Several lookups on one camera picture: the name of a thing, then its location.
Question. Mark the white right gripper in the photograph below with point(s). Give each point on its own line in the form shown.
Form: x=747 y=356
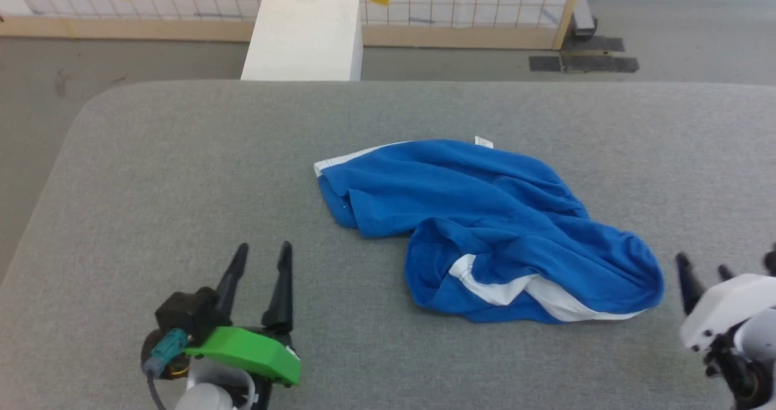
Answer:
x=724 y=310

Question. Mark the grey fabric sofa seat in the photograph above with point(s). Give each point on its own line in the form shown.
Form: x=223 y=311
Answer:
x=182 y=185

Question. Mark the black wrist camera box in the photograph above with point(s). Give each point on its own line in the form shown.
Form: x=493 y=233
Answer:
x=771 y=261
x=185 y=314

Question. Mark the blue garment with white trim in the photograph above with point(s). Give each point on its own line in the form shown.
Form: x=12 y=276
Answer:
x=485 y=228

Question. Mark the white box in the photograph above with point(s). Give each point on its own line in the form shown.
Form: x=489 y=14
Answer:
x=306 y=37

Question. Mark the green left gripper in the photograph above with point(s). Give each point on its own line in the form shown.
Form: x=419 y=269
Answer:
x=248 y=350

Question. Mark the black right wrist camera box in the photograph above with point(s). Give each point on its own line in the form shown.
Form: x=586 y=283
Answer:
x=771 y=261

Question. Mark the black floor tape patch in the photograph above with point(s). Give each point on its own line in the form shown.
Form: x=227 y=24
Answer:
x=585 y=63

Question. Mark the lemon print wood-framed partition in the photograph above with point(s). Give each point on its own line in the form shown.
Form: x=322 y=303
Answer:
x=436 y=10

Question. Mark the grey metal partition foot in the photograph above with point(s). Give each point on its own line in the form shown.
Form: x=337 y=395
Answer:
x=583 y=16

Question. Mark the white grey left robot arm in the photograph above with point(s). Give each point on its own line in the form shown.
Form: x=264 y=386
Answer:
x=209 y=392

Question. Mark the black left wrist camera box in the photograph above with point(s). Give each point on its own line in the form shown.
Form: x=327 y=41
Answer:
x=185 y=314

